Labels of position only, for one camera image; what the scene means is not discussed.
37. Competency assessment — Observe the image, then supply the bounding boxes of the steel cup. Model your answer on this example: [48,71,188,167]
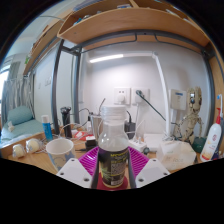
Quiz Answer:
[89,113,103,141]

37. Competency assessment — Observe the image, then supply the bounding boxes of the wrapped pale round bun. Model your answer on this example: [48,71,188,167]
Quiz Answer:
[11,143,28,159]
[25,138,44,154]

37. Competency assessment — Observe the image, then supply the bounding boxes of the grey metal bed frame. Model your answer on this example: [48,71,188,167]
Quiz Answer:
[50,29,217,134]

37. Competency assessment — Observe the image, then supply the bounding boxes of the white wall outlets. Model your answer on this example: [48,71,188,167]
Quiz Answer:
[113,86,150,106]

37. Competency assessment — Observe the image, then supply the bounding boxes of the wooden shelf unit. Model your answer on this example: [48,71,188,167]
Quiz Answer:
[56,0,211,48]

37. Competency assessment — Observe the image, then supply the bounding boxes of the wooden tree figurine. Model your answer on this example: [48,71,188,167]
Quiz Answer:
[173,86,204,145]

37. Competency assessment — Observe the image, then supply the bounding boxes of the long wooden wall shelf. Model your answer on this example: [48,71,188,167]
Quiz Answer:
[22,18,68,76]

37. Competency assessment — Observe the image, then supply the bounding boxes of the white power strip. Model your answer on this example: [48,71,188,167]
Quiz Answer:
[128,138,151,154]

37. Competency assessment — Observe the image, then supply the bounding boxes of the grey curtain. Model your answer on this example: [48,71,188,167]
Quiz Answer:
[1,61,34,118]

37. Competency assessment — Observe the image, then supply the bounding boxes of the teal pillow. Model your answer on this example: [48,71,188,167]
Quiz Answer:
[7,105,34,126]

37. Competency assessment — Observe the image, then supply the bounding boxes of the white wall box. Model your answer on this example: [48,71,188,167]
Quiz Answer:
[169,88,188,112]

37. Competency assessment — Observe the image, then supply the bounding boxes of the clear bottle with dark label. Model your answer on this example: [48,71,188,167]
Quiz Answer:
[97,104,130,190]

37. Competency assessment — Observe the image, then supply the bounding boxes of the blue spray bottle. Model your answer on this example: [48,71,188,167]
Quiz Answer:
[216,93,224,114]

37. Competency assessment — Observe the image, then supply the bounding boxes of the blue and white tube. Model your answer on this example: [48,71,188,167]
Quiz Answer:
[40,114,54,141]

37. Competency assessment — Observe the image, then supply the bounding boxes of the black charger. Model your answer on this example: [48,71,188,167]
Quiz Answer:
[123,120,137,140]

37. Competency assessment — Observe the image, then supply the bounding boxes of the black cylindrical shaver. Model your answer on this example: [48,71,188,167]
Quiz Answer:
[59,106,73,139]

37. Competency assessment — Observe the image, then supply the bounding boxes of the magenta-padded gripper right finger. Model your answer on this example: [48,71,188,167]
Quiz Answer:
[127,145,172,189]

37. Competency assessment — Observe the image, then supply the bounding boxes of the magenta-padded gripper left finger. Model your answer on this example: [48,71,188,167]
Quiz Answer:
[56,145,101,190]

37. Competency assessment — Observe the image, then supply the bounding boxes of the white mug with blue print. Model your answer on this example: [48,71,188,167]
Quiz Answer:
[45,137,76,172]

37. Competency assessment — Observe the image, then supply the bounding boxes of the white pump bottle red cap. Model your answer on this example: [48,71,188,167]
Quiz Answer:
[199,107,224,163]

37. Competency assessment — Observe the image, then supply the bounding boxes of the bed with teal sheet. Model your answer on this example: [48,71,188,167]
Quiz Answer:
[0,119,46,148]

